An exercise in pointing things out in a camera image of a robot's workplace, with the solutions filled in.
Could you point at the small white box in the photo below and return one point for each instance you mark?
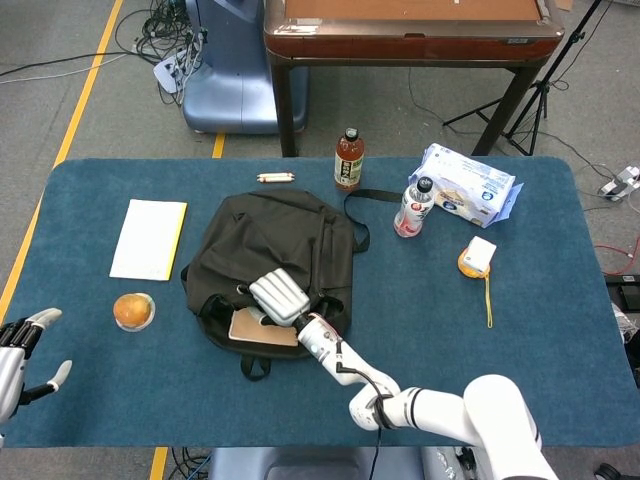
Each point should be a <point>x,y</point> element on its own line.
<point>477,252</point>

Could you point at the white notepad with yellow edge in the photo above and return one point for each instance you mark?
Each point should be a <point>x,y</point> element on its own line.
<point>145,240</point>

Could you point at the cardboard box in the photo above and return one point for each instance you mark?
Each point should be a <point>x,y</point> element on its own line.
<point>565,4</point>

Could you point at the black floor device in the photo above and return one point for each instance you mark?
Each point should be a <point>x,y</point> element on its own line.
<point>625,292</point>

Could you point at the brown tea bottle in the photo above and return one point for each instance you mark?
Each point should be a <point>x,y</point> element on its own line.
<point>349,160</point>

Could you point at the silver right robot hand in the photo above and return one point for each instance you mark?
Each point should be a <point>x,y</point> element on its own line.
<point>280,297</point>

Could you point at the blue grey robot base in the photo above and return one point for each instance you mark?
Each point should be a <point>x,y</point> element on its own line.
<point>225,90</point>

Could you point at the brown mahjong table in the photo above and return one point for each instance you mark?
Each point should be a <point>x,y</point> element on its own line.
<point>400,45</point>

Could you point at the pink sausage sticks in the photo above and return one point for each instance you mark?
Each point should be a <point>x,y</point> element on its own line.
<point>275,177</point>

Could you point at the blue felt table mat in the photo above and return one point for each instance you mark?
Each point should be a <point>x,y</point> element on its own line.
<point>450,325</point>

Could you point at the white power strip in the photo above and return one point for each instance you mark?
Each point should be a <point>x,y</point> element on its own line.
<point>167,72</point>

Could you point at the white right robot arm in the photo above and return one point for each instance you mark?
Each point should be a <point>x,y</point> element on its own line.
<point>500,415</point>

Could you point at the grey power strip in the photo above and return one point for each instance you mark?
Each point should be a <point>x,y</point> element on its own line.
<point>620,185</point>

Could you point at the black backpack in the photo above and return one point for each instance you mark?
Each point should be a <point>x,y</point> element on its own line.
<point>260,235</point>

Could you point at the brown spiral notebook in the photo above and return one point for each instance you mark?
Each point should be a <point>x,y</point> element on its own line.
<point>255,327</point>

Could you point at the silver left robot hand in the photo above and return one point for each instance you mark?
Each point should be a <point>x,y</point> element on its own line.
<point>12,360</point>

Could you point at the black tripod stand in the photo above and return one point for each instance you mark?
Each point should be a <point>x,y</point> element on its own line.
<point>576,37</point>

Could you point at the blue white tissue pack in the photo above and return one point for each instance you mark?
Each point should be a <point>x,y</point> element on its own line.
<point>475,180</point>

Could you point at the blue grey robot torso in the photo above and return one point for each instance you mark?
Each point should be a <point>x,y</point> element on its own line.
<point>310,462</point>

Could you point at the wrapped golden bread bun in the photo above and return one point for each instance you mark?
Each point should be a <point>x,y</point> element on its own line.
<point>132,310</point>

